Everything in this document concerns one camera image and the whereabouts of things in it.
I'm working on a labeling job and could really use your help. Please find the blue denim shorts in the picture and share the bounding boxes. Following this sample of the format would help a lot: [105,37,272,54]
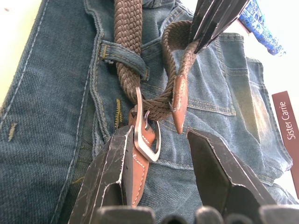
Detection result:
[0,0,299,224]

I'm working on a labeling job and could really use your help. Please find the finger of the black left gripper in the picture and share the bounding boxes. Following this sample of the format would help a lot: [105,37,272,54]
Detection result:
[188,0,221,54]
[195,0,250,54]

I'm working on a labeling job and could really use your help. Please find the brown braided belt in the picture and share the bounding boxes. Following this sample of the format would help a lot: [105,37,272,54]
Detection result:
[114,0,199,208]

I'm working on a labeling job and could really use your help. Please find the brown Sister Carrie book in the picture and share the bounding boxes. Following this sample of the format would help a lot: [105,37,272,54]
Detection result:
[271,90,299,197]

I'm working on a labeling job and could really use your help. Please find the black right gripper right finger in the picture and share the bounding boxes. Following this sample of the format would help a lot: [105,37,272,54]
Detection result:
[186,129,278,221]

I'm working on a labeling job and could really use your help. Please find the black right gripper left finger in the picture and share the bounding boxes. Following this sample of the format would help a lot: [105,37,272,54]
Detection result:
[67,125,135,224]

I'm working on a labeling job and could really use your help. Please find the rolled blue brocade scroll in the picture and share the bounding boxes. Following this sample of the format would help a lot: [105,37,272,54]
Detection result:
[240,0,287,56]

